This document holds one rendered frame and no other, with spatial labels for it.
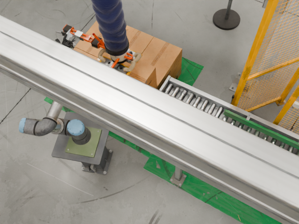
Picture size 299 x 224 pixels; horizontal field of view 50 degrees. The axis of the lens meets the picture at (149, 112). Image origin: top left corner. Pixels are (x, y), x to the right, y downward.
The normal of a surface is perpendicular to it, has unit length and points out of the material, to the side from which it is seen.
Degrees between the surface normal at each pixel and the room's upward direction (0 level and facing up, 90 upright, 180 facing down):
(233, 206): 0
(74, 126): 8
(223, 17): 0
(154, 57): 0
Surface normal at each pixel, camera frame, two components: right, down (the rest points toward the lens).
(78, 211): -0.06, -0.44
